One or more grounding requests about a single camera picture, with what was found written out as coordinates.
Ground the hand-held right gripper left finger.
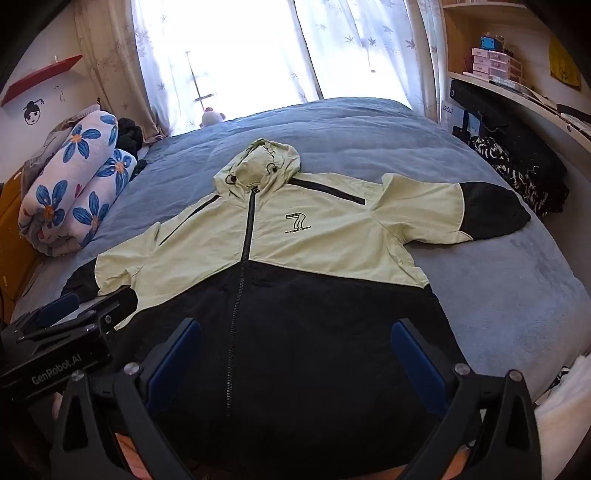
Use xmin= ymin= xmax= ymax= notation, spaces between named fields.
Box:
xmin=50 ymin=318 xmax=204 ymax=480

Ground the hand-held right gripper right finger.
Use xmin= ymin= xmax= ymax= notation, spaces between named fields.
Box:
xmin=390 ymin=318 xmax=542 ymax=480

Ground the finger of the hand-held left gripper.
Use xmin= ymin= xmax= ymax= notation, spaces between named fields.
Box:
xmin=74 ymin=285 xmax=139 ymax=337
xmin=32 ymin=292 xmax=93 ymax=328

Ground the green and black hooded jacket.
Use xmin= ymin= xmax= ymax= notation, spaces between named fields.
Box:
xmin=62 ymin=138 xmax=533 ymax=478

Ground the dark clothes pile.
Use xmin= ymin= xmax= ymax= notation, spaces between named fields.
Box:
xmin=117 ymin=117 xmax=148 ymax=167

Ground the pink fabric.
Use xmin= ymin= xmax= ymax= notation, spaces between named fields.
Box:
xmin=113 ymin=429 xmax=195 ymax=480

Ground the orange panel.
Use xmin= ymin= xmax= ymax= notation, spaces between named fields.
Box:
xmin=0 ymin=182 xmax=26 ymax=259

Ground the rolled blue floral blanket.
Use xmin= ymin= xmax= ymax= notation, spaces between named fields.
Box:
xmin=18 ymin=111 xmax=138 ymax=257

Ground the white fluffy cloth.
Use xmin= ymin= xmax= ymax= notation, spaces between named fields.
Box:
xmin=531 ymin=355 xmax=591 ymax=480

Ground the grey cloth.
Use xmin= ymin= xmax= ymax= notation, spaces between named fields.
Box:
xmin=23 ymin=104 xmax=100 ymax=171

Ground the small plush toy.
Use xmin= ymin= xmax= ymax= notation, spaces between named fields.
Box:
xmin=199 ymin=107 xmax=227 ymax=129

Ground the grey-blue fleece bed blanket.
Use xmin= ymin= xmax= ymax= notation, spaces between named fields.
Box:
xmin=9 ymin=96 xmax=591 ymax=416

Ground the white cardboard box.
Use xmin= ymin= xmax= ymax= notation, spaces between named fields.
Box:
xmin=438 ymin=99 xmax=481 ymax=139

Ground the beige curtain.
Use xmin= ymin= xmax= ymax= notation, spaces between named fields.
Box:
xmin=74 ymin=0 xmax=171 ymax=139

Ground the black bag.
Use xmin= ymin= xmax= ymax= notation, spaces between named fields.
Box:
xmin=450 ymin=79 xmax=570 ymax=217

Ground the pink drawer organizer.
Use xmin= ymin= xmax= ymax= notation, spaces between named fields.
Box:
xmin=471 ymin=46 xmax=525 ymax=86

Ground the yellow cloth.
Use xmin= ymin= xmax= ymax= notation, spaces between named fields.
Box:
xmin=549 ymin=37 xmax=581 ymax=88

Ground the red wall shelf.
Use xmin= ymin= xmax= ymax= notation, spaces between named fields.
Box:
xmin=0 ymin=54 xmax=84 ymax=108

